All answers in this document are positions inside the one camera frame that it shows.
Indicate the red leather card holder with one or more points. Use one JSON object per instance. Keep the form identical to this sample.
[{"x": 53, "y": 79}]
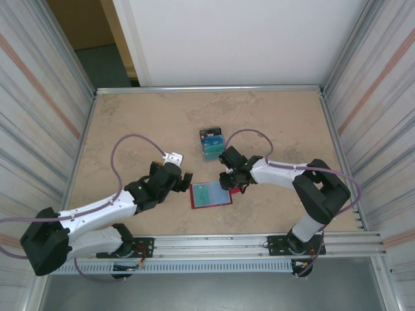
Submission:
[{"x": 218, "y": 197}]

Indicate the corrugated translucent side panel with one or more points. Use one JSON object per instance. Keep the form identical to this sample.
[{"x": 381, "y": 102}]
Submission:
[
  {"x": 382, "y": 97},
  {"x": 32, "y": 129}
]

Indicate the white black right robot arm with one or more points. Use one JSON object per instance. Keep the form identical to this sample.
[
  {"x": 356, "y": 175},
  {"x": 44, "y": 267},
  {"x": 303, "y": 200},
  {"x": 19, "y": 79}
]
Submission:
[{"x": 275, "y": 176}]

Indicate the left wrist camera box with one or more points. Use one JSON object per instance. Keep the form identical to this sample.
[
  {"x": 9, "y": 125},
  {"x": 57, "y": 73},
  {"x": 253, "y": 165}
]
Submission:
[{"x": 173, "y": 158}]

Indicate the teal card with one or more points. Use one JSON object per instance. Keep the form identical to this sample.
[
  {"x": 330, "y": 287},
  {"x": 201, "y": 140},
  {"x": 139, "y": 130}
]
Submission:
[
  {"x": 214, "y": 148},
  {"x": 212, "y": 156}
]

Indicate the dark VIP card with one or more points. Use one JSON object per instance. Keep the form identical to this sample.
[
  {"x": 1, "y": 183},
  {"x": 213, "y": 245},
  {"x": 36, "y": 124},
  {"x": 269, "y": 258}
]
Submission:
[{"x": 210, "y": 133}]

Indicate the wooden door jamb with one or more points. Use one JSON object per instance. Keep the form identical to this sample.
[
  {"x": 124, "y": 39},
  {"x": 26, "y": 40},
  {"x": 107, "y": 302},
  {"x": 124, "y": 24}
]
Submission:
[{"x": 120, "y": 39}]

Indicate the clear acrylic card tray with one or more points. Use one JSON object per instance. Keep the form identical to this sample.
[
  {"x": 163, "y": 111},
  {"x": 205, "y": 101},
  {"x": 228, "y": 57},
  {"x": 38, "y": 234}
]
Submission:
[{"x": 214, "y": 160}]

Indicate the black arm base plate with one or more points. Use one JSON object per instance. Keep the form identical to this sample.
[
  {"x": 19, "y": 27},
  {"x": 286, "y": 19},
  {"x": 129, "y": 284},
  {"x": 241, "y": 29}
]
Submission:
[
  {"x": 149, "y": 243},
  {"x": 275, "y": 246}
]

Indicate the small circuit board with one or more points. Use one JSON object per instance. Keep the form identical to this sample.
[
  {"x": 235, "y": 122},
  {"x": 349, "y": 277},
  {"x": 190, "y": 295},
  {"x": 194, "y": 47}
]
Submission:
[{"x": 128, "y": 268}]

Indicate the aluminium mounting rail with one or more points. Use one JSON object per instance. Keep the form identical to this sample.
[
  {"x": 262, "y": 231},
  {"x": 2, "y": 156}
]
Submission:
[{"x": 210, "y": 243}]

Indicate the aluminium table edge frame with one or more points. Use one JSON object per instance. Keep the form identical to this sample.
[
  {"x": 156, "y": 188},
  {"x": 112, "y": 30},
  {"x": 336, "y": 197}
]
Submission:
[{"x": 207, "y": 89}]

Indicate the brown wooden door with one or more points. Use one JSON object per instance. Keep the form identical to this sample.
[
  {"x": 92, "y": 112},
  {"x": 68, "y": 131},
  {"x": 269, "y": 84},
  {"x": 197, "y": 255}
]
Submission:
[{"x": 81, "y": 22}]

